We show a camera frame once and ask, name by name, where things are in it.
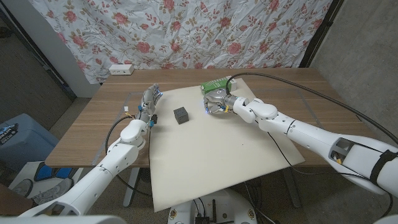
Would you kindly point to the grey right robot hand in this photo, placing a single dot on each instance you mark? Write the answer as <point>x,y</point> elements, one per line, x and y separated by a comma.
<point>219,101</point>

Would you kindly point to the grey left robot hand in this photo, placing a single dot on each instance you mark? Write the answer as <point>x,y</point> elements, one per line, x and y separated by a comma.
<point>150,101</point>

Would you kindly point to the cream foam board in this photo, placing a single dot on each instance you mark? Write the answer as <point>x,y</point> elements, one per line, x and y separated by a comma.
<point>217,152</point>

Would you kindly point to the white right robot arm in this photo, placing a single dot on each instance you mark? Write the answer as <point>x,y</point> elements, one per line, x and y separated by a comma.
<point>311,133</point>

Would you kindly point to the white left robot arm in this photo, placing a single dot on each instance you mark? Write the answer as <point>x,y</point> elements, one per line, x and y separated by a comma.
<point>102,171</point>

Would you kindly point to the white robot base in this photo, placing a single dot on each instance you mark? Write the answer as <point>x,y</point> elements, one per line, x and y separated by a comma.
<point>230,205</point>

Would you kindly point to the green straw package box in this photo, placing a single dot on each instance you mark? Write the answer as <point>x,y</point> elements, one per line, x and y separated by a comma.
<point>214,84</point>

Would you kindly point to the dark grey embossed cube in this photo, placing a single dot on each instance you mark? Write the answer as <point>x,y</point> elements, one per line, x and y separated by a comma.
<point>181,115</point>

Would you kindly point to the white power strip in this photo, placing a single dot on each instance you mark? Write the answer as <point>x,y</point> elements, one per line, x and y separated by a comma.
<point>121,69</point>

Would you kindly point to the floral backdrop cloth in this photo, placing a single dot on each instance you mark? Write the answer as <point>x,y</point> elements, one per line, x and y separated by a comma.
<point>186,31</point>

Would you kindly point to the grey metal table leg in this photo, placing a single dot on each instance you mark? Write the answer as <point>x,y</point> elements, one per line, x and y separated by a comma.
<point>292,189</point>
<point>130,186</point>

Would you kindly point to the black backdrop stand pole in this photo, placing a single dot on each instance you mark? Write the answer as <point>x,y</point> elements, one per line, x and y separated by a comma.
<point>323,31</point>

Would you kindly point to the white blue floor platform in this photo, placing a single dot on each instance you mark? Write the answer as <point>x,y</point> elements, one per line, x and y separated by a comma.
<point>46,172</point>

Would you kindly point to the blue plastic bin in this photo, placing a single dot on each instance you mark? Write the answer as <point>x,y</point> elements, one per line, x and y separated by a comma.
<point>28,143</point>

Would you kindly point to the grey sneaker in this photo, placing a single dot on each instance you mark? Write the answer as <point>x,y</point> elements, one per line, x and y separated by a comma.
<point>21,188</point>
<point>54,191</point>

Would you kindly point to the white robot torso edge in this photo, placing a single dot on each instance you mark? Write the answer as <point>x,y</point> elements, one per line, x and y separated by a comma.
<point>62,220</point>

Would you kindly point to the brown person leg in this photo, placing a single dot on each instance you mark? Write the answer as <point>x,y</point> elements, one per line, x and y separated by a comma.
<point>14,202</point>

